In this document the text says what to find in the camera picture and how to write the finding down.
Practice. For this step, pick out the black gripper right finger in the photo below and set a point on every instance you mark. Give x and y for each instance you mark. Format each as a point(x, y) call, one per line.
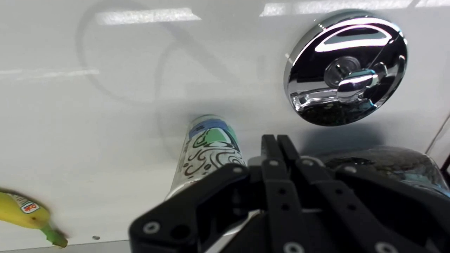
point(375, 205)

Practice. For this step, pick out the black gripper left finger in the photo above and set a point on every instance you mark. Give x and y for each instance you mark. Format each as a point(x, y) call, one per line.
point(178, 219)

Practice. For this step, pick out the patterned paper cup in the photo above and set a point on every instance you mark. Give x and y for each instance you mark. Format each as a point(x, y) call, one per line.
point(206, 149)

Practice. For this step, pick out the chrome jar lid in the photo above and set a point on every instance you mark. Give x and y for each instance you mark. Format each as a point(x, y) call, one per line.
point(347, 70)

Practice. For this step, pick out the yellow banana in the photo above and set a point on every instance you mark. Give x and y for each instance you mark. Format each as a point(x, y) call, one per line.
point(23, 211)

